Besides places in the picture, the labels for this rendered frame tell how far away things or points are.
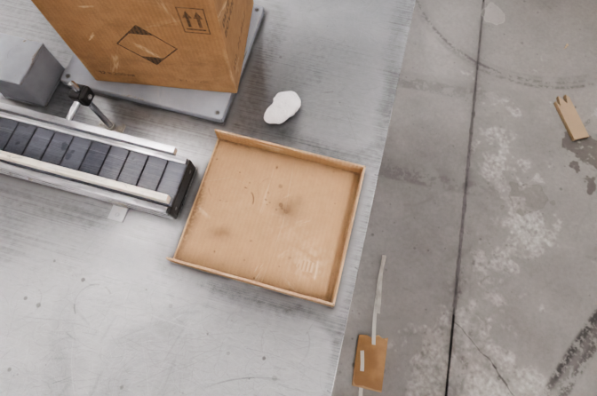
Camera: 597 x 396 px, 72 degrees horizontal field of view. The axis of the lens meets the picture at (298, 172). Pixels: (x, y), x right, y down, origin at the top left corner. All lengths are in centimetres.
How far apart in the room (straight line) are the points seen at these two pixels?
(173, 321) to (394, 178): 118
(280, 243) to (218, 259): 12
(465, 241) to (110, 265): 131
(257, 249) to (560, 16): 203
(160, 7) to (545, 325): 162
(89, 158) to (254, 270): 37
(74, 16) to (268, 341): 63
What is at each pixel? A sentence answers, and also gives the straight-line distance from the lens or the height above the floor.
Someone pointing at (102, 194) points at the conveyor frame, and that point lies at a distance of 83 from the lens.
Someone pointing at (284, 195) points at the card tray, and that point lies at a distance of 79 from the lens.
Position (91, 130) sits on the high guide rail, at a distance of 78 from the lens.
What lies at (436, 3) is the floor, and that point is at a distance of 228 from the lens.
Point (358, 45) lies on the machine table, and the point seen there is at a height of 83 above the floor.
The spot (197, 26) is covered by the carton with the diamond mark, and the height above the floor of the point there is 105.
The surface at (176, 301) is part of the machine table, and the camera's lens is 79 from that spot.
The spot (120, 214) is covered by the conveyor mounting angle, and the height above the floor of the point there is 83.
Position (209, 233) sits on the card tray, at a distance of 79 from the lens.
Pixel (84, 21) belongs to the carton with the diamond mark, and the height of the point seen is 104.
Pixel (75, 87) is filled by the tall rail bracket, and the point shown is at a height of 98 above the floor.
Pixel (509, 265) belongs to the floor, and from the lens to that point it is 180.
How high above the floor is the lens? 159
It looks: 69 degrees down
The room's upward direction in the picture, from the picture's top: straight up
